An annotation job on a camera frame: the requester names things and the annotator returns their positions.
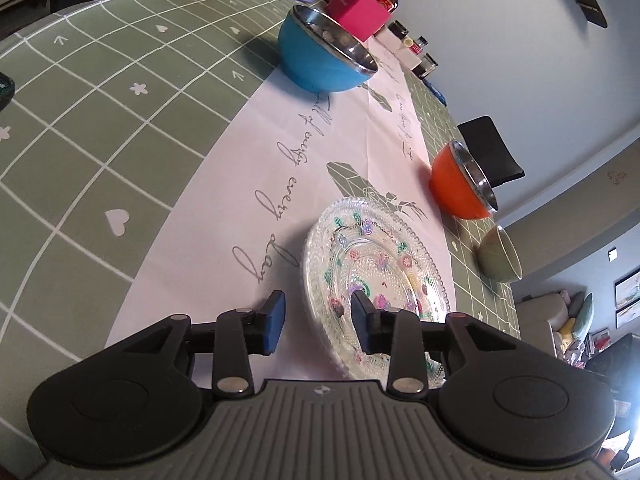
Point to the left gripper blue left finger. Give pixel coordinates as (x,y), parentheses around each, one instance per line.
(271,319)

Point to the beige sofa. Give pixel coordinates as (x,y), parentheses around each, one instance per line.
(545,323)

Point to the green checked tablecloth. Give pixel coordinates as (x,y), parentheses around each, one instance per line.
(117,104)

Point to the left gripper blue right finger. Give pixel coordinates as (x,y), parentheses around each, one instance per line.
(367,322)

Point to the blue steel bowl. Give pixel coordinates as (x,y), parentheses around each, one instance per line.
(319,55)

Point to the dark lidded jar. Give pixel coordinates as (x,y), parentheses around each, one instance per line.
(398,29)

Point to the red label small bottle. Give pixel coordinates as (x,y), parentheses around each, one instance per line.
(418,45)

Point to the white flat box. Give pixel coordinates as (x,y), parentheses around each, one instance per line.
(397,48)

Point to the clear glass plate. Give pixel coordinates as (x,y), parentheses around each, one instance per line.
(358,246)

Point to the orange steel bowl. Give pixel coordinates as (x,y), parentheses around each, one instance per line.
(459,186)

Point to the pink deer table runner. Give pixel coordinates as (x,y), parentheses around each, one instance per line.
(238,230)

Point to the green ceramic bowl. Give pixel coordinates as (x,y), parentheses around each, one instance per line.
(497,257)

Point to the framed wall pictures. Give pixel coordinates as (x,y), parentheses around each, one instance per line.
(627,294)

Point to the blue flat packet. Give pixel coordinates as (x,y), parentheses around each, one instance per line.
(435,92)

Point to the right black chair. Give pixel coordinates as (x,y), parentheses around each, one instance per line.
(485,144)

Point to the dark glass jar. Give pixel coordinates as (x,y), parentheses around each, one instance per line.
(426,66)

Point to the pink square box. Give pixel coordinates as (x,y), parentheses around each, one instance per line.
(361,18)

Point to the black smartphone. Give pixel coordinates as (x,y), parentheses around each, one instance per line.
(7,90)

